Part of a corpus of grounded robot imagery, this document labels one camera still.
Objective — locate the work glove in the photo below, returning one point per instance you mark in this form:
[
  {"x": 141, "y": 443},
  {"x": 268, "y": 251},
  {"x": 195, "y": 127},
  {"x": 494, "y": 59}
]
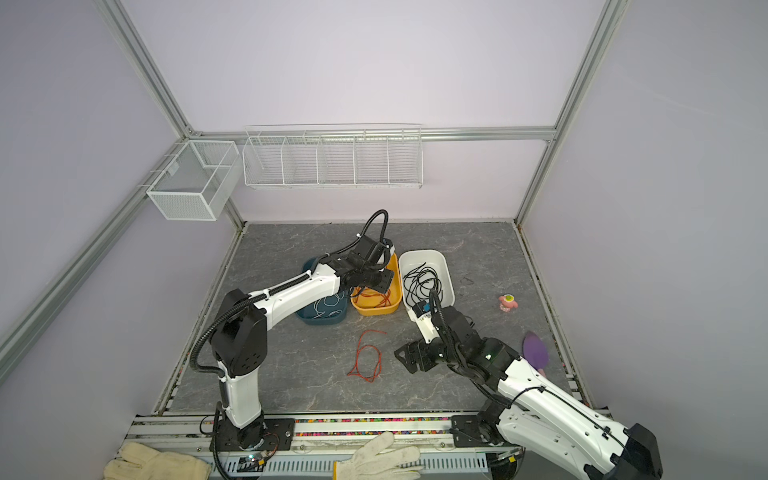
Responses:
[
  {"x": 136, "y": 461},
  {"x": 378, "y": 460}
]

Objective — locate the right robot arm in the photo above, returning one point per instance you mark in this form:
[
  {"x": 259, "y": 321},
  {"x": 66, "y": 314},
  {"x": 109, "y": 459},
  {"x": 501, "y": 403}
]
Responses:
[{"x": 522, "y": 407}]

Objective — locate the left work glove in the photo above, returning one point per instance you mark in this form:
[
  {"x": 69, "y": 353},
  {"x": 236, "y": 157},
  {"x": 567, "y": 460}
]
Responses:
[{"x": 136, "y": 461}]

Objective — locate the white wire shelf basket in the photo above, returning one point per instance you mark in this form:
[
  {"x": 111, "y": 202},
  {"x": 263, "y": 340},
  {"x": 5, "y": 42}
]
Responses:
[{"x": 333, "y": 156}]

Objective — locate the white mesh box basket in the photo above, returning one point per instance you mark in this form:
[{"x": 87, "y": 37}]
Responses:
[{"x": 198, "y": 181}]

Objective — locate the right work glove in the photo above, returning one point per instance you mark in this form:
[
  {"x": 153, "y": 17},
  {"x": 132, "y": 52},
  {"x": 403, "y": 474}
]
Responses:
[{"x": 378, "y": 460}]

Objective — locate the teal plastic bin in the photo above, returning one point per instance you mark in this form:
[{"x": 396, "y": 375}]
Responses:
[{"x": 328, "y": 310}]

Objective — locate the yellow plastic bin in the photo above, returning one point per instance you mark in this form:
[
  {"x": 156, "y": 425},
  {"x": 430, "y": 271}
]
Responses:
[{"x": 372, "y": 303}]

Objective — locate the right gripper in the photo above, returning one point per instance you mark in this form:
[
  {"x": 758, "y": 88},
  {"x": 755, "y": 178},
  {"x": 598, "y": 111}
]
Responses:
[{"x": 412, "y": 358}]

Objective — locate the white plastic bin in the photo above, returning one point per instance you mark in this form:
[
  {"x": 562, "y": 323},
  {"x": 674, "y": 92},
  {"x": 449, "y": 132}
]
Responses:
[{"x": 423, "y": 271}]

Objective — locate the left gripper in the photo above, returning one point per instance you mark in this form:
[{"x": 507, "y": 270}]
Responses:
[{"x": 387, "y": 277}]

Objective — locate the pink toy figure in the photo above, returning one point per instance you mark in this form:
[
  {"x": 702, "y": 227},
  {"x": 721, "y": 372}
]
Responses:
[{"x": 507, "y": 303}]

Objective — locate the purple object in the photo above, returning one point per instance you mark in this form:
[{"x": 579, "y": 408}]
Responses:
[{"x": 535, "y": 352}]

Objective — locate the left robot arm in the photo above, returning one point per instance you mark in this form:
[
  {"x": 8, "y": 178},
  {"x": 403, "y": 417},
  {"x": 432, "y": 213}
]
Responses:
[{"x": 235, "y": 345}]

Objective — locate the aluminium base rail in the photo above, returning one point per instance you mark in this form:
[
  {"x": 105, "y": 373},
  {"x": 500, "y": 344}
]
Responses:
[{"x": 449, "y": 442}]

